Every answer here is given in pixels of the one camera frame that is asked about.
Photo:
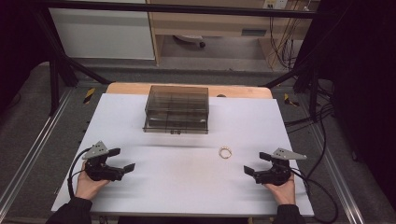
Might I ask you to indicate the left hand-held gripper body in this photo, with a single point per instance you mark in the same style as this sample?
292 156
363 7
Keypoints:
99 170

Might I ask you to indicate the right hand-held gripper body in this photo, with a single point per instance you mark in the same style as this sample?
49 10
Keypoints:
277 174

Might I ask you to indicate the smoked transparent drawer box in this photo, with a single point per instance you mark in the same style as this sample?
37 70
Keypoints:
176 109

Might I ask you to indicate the person's right hand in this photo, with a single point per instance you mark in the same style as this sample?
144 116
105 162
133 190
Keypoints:
285 193

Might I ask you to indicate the person's left hand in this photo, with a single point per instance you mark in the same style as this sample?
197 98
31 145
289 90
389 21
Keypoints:
85 186

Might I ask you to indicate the white table board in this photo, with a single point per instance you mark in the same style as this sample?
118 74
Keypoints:
186 180

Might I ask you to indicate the yellow black tape strip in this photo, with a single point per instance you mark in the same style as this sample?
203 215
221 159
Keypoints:
289 100
89 95

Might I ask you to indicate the wooden table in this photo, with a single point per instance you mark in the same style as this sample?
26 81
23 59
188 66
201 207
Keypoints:
130 88

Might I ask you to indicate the black metal stand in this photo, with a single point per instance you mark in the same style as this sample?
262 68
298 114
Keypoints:
306 77
56 71

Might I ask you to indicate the black curtain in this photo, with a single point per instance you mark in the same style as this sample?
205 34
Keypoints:
361 93
18 46

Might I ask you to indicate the white cabinet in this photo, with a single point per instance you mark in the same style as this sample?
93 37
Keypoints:
102 34

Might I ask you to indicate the office chair base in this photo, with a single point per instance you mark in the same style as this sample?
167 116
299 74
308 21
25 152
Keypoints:
191 39

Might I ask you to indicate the light wooden desk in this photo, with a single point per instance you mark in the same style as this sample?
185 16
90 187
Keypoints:
211 23

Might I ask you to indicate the aluminium rail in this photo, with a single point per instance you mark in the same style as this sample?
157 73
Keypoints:
31 158
339 183

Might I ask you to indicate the white wall socket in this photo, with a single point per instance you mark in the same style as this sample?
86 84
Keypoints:
275 3

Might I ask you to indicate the black metal frame bar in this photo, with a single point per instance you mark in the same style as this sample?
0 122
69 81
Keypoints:
186 8

